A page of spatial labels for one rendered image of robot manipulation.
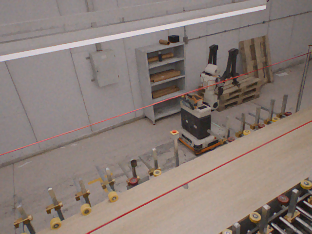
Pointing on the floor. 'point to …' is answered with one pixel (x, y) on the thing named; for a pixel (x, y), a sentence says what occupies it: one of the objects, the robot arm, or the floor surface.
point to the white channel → (84, 18)
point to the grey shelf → (146, 50)
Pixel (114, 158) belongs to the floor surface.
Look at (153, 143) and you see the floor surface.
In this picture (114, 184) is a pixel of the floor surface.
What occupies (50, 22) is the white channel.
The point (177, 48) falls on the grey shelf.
